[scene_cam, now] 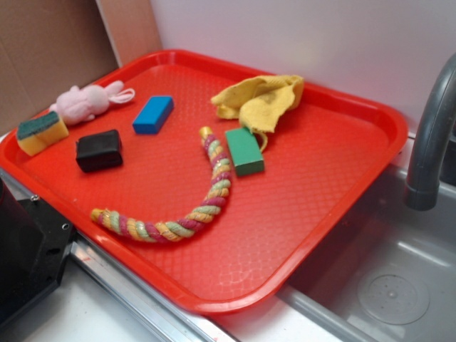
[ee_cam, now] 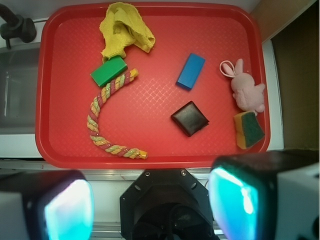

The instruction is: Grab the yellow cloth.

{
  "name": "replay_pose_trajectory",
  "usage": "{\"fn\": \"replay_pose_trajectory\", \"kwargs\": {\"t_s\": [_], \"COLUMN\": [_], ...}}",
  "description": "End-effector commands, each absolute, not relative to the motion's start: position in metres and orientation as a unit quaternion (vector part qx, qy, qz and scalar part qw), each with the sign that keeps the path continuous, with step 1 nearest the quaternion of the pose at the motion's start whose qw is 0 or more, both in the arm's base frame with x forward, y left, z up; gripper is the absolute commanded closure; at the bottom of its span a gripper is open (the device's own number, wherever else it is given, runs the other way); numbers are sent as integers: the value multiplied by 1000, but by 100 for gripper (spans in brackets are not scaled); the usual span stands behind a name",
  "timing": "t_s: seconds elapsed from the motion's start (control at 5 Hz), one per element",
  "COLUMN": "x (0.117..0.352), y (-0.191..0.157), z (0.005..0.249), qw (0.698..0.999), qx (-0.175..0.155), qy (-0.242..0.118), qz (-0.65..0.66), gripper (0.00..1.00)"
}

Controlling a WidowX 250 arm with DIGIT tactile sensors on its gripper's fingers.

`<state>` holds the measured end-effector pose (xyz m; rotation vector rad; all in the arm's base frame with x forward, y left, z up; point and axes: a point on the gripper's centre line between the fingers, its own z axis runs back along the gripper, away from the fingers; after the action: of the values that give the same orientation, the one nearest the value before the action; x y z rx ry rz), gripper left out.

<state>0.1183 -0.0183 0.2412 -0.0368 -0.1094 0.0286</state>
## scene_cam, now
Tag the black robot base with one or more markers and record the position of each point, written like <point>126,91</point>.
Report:
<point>36,240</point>

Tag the yellow cloth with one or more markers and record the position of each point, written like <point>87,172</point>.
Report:
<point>259,102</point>

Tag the red plastic tray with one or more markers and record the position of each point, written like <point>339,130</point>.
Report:
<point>320,159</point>

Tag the green wooden block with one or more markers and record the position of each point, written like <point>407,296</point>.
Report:
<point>245,152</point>

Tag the blue wooden block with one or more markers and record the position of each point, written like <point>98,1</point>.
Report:
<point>153,115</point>

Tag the black rectangular block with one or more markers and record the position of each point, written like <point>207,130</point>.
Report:
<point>99,151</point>

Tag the pink plush bunny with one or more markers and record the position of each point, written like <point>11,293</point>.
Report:
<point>79,105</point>

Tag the grey plastic sink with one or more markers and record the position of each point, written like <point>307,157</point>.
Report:
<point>384,273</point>

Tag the grey faucet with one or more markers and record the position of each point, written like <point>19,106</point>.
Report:
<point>432,159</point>

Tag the yellow green sponge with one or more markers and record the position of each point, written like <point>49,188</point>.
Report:
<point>35,135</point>

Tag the brown cardboard panel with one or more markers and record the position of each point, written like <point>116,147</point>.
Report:
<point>49,46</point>

